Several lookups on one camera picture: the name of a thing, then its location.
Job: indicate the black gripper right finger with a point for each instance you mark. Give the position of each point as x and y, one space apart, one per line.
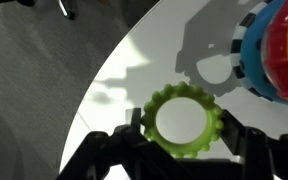
260 150

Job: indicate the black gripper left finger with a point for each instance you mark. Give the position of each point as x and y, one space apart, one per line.
110 156

